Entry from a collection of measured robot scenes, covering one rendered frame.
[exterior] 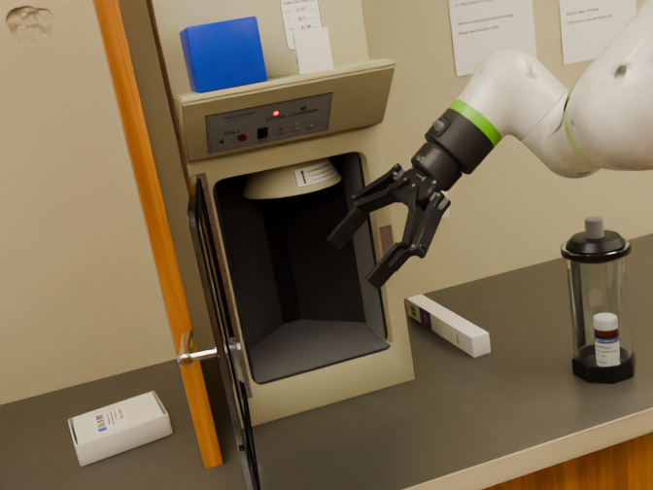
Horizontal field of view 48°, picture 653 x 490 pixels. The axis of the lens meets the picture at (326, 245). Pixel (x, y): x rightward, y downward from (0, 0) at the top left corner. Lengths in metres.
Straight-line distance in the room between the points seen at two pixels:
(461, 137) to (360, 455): 0.50
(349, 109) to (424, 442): 0.53
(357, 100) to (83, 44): 0.65
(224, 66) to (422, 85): 0.76
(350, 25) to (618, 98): 0.62
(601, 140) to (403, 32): 1.05
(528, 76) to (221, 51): 0.44
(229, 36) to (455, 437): 0.68
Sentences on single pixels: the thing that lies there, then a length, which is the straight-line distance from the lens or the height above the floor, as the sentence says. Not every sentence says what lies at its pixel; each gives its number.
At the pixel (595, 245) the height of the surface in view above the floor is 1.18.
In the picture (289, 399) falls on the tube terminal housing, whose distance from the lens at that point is 1.31.
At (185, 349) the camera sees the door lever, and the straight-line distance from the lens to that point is 0.97.
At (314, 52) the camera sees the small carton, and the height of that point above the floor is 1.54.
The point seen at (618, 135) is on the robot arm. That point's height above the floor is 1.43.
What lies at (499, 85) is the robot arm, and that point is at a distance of 1.12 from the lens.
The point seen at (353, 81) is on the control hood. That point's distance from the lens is 1.11.
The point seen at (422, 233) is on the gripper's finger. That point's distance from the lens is 1.05.
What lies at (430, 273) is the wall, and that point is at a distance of 1.81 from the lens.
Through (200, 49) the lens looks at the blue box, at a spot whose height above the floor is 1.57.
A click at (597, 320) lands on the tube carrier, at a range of 1.27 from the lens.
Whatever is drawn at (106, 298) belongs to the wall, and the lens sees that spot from 1.66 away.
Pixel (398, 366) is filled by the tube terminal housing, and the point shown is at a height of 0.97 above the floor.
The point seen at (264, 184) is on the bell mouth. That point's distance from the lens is 1.24.
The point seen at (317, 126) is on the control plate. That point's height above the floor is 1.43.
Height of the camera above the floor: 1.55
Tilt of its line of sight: 15 degrees down
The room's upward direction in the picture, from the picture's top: 10 degrees counter-clockwise
